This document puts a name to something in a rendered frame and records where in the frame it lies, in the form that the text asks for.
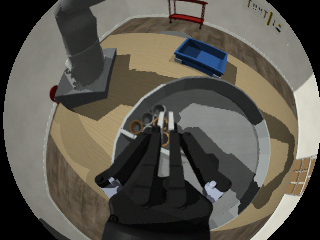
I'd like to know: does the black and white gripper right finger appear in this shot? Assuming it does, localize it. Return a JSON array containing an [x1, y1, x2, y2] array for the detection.
[[168, 112, 232, 209]]

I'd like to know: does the blue shallow tray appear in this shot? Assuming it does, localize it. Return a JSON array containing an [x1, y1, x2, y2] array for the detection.
[[174, 37, 228, 79]]

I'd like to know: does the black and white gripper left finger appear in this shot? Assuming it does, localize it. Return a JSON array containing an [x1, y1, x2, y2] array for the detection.
[[95, 112, 164, 207]]

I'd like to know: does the grey metal bushing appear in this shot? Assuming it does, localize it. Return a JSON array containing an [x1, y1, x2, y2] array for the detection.
[[152, 103, 166, 118], [140, 112, 155, 126], [141, 126, 152, 132]]

